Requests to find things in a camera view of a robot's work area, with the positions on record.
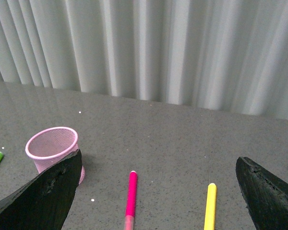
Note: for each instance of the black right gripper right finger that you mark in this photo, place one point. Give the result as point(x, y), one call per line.
point(265, 194)

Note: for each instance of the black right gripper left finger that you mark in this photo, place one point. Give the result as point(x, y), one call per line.
point(45, 201)

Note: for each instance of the pink marker pen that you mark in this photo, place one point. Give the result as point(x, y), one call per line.
point(131, 201)

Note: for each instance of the pink mesh cup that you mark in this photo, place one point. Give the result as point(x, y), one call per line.
point(51, 145)

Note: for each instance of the yellow marker pen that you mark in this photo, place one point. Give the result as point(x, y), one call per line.
point(210, 211)

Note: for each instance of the white pleated curtain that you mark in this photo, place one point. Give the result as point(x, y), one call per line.
point(229, 55)

